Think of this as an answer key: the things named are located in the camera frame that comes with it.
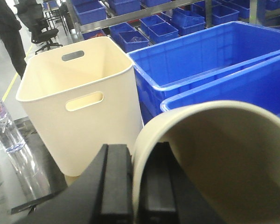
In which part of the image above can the cream plastic bin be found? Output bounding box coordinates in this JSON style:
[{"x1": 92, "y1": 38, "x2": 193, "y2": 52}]
[{"x1": 16, "y1": 36, "x2": 143, "y2": 176}]

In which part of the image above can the large blue bin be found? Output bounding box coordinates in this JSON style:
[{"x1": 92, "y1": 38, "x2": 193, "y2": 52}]
[
  {"x1": 129, "y1": 21, "x2": 280, "y2": 123},
  {"x1": 160, "y1": 55, "x2": 280, "y2": 117}
]

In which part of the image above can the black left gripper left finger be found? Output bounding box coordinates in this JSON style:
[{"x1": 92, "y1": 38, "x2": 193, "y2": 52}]
[{"x1": 18, "y1": 144, "x2": 133, "y2": 224}]

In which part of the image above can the beige plastic cup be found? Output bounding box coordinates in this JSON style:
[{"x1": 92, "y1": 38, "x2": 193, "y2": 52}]
[{"x1": 132, "y1": 100, "x2": 280, "y2": 224}]

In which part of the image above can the person in dark clothes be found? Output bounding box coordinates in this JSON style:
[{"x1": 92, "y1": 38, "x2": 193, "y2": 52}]
[{"x1": 0, "y1": 0, "x2": 27, "y2": 78}]

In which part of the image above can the far large blue bin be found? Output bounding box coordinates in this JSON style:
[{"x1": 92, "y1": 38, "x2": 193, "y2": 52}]
[{"x1": 129, "y1": 21, "x2": 280, "y2": 123}]

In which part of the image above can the black office chair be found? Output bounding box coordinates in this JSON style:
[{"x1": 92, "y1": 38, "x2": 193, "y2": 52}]
[{"x1": 29, "y1": 18, "x2": 63, "y2": 55}]

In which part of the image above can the metal shelf with blue bins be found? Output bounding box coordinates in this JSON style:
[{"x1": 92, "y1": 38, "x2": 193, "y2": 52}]
[{"x1": 70, "y1": 0, "x2": 280, "y2": 52}]

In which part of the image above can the near large blue bin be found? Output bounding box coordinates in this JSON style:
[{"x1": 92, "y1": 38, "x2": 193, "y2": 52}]
[{"x1": 160, "y1": 55, "x2": 280, "y2": 117}]

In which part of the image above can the clear plastic water bottle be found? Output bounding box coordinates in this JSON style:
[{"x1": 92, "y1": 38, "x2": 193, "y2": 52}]
[{"x1": 0, "y1": 97, "x2": 51, "y2": 199}]

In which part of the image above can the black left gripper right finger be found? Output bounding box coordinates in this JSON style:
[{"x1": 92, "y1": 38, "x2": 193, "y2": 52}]
[{"x1": 139, "y1": 142, "x2": 225, "y2": 224}]

